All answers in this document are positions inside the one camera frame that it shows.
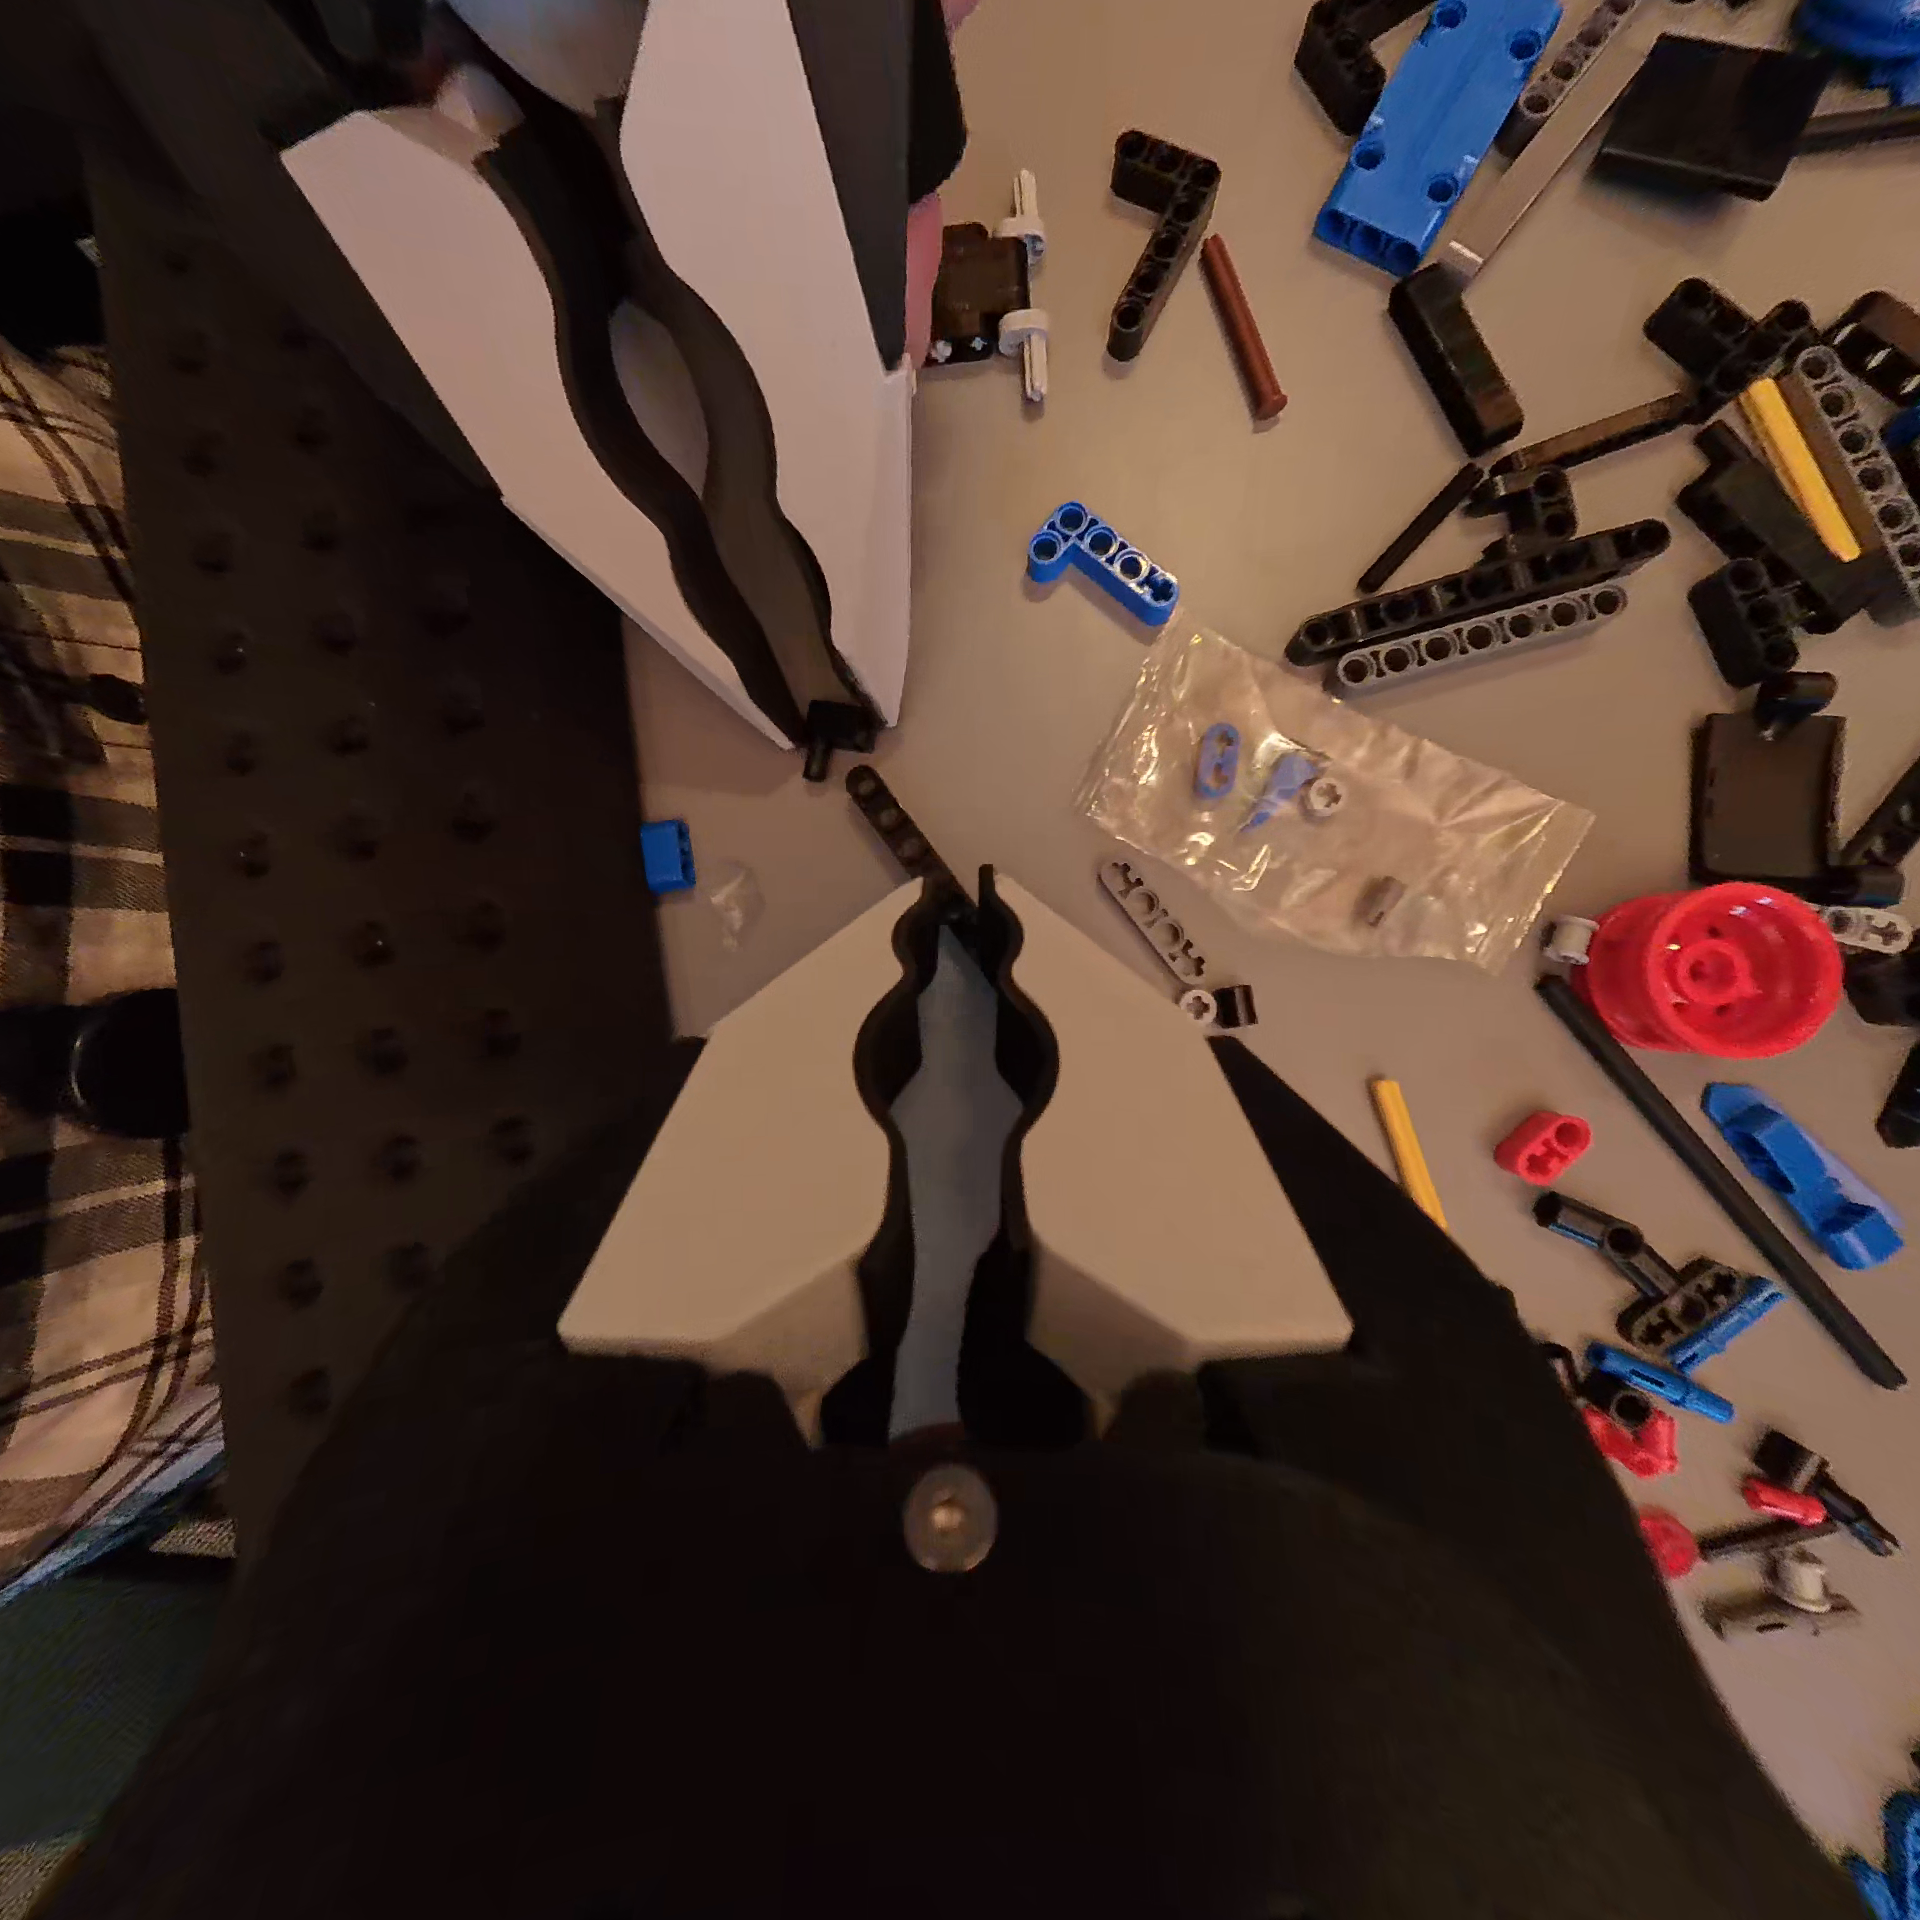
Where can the dark grey long beam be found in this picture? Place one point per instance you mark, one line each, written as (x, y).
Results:
(1485, 636)

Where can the blue oval connector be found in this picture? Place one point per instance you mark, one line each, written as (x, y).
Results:
(1219, 756)

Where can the black short axle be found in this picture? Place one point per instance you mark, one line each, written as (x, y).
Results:
(1417, 524)

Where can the black rectangular panel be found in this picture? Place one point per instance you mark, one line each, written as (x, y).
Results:
(1456, 359)

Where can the brown axle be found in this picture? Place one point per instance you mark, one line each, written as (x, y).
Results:
(1243, 322)

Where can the black angled liftarm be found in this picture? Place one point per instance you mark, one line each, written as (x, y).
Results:
(1163, 240)

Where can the light grey long beam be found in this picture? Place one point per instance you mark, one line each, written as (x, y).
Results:
(1546, 135)

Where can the black short liftarm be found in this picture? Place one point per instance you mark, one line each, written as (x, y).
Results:
(1350, 58)

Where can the black thin liftarm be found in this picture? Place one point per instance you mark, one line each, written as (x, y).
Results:
(900, 841)

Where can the dark grey thin liftarm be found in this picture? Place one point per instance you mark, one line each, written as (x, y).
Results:
(1155, 921)

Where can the yellow axle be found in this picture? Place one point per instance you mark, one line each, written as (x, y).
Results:
(1407, 1146)

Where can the blue wheel rim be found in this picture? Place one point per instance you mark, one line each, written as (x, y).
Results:
(1860, 24)

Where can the clear zip bag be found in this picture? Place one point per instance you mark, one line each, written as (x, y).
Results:
(1471, 855)

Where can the blue short liftarm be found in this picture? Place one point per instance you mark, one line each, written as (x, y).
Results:
(1104, 559)

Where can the black thick beam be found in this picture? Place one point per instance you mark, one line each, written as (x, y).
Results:
(1747, 613)

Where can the black and grey brick assembly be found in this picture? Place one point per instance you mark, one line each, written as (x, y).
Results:
(983, 285)

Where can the light grey thin liftarm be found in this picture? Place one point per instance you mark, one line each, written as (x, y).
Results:
(1868, 928)

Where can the person's left hand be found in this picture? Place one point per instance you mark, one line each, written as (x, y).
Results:
(923, 285)

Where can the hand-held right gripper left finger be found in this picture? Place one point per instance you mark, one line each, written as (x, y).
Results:
(721, 1199)

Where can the black thin long beam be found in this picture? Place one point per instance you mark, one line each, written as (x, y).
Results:
(1605, 435)

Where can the black long axle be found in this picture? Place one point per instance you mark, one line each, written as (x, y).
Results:
(1709, 1170)

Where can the black flat liftarm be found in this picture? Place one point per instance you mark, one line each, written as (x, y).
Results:
(1883, 832)

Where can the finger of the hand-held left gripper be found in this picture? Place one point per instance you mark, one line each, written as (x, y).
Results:
(750, 194)
(437, 285)

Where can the red short connector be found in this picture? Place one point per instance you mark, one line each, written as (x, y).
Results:
(1542, 1146)

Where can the clear plastic scrap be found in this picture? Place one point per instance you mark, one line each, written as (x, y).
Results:
(734, 891)

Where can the pile of small connector pieces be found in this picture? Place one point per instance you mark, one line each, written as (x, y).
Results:
(1681, 1351)

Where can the grey axle connector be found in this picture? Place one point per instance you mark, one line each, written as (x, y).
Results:
(1566, 938)

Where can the blue small brick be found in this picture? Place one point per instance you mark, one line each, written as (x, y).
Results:
(667, 855)

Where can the blue flat panel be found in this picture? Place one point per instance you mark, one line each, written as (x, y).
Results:
(1431, 135)

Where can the black short beam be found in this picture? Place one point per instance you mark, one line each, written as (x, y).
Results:
(1532, 501)

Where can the dark grey pin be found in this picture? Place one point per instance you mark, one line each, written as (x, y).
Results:
(1378, 896)

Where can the blue and black frame assembly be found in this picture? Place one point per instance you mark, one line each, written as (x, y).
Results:
(1890, 1859)

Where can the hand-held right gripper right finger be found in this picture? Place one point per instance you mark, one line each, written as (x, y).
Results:
(1186, 1199)

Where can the dark grey beam with holes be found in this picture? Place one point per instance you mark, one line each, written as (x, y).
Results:
(1868, 448)

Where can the red wheel rim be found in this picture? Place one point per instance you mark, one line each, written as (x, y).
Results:
(1709, 969)

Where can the grey desk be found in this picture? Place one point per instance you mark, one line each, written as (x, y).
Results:
(1020, 722)

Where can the blue and grey pin piece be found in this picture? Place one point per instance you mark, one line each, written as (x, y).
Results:
(1281, 786)

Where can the black glossy curved panel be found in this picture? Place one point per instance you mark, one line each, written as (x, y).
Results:
(1770, 795)

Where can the yellow axle rod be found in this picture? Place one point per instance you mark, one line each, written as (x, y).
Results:
(1801, 464)

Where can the blue wedge panel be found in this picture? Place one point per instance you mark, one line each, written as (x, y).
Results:
(1801, 1177)

